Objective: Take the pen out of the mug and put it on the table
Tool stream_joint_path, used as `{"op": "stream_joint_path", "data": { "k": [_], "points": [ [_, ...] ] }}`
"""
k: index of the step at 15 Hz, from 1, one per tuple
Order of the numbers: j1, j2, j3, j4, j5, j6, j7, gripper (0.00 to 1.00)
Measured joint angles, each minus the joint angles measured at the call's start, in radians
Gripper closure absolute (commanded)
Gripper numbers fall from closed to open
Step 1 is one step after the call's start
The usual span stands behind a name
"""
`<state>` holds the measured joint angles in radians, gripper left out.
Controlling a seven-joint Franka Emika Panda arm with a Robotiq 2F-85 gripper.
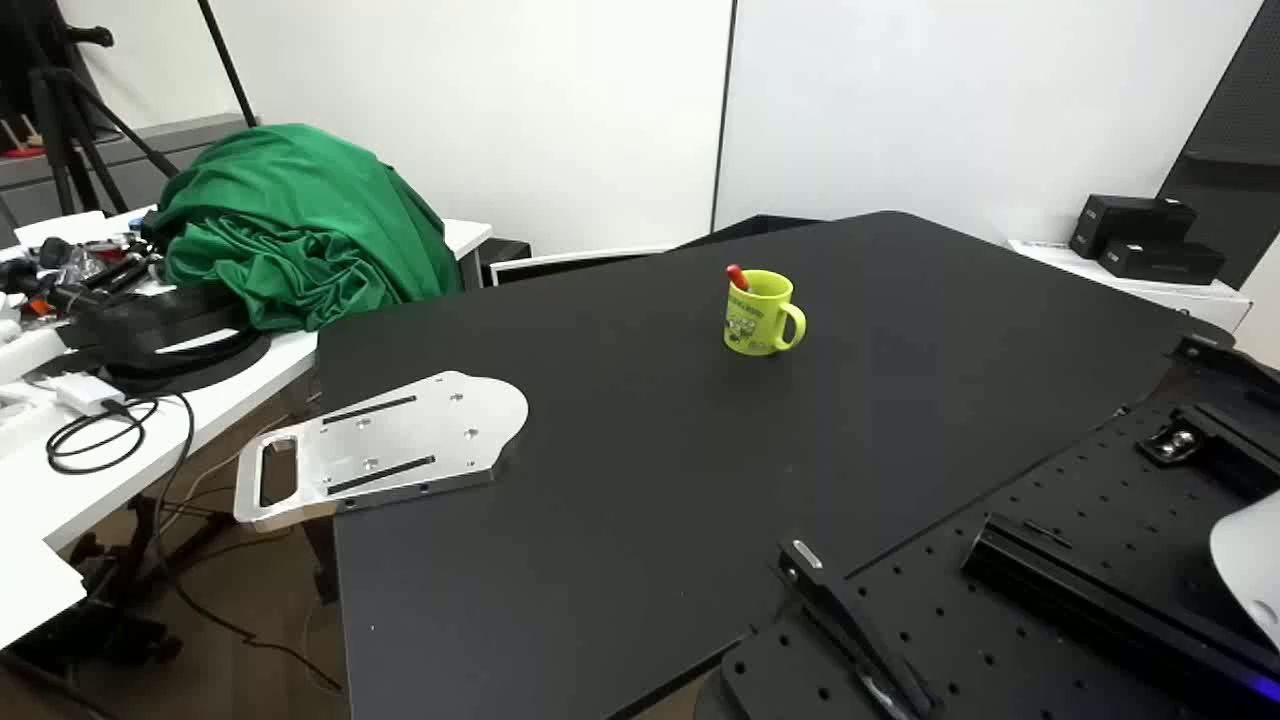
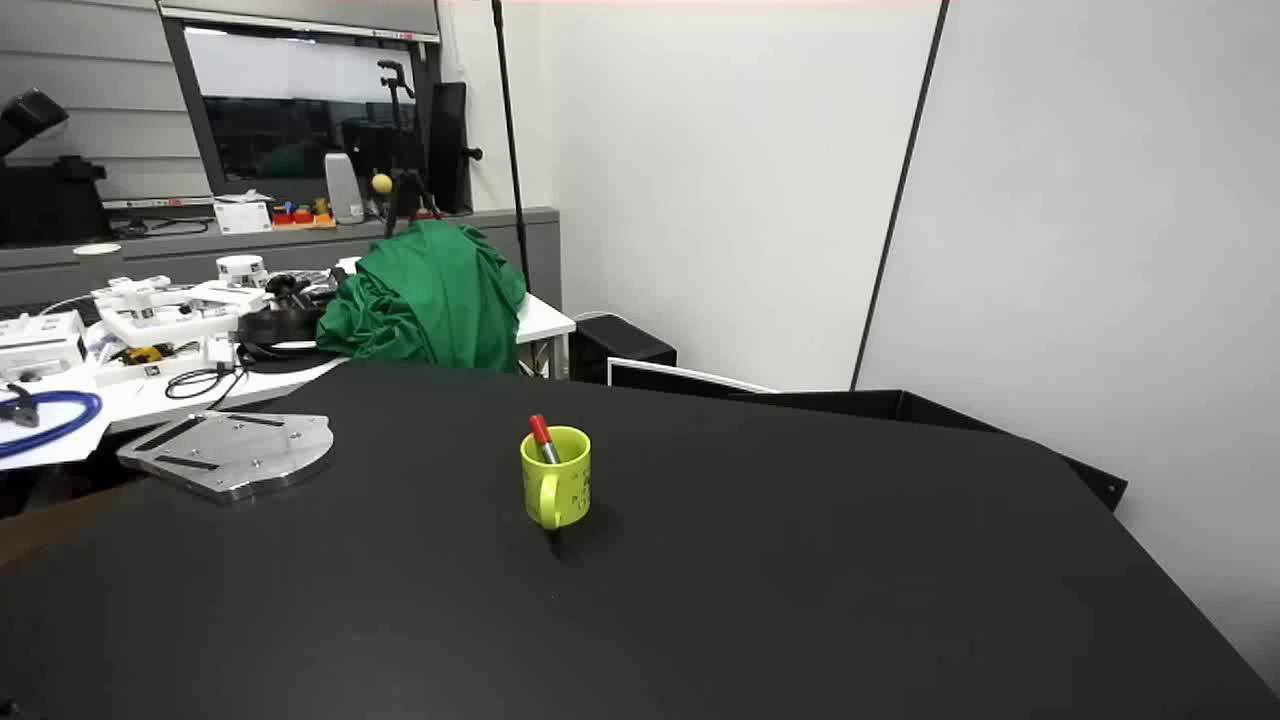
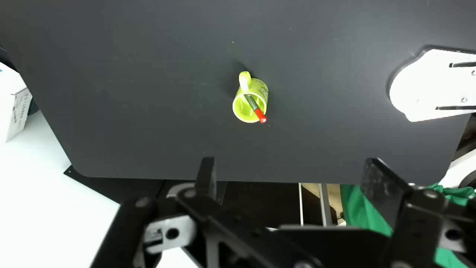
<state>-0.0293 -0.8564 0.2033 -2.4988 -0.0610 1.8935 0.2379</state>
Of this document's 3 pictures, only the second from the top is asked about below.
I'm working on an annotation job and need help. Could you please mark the black box on floor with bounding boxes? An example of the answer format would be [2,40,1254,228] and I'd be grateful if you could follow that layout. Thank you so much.
[566,315,675,387]

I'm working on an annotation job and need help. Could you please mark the blue cable loop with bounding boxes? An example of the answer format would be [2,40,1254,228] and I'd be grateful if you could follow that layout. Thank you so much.
[0,384,109,469]

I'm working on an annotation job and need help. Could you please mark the white robot parts pile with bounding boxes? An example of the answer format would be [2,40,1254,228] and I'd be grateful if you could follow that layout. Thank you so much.
[93,253,273,347]

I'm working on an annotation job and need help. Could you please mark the dark window monitor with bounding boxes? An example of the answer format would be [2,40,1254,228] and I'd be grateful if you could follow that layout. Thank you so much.
[163,16,438,196]

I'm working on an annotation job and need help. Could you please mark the grey metal plate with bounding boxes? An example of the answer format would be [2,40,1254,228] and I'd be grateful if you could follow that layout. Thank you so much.
[119,411,337,500]

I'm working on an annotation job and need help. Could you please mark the black tripod stand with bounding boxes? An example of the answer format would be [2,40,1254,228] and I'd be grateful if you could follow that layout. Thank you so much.
[377,58,438,237]

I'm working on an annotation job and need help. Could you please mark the green cloth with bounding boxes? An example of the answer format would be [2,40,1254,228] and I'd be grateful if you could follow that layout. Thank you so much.
[317,219,526,371]

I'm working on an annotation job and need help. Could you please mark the yellow-green mug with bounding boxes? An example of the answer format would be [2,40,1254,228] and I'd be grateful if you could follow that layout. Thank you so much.
[520,422,592,532]

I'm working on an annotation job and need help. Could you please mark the red capped pen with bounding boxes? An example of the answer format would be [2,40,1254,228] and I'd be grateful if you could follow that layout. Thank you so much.
[526,414,560,462]

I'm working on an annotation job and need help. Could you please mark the black headphones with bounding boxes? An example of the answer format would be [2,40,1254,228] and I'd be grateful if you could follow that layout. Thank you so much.
[237,275,326,369]

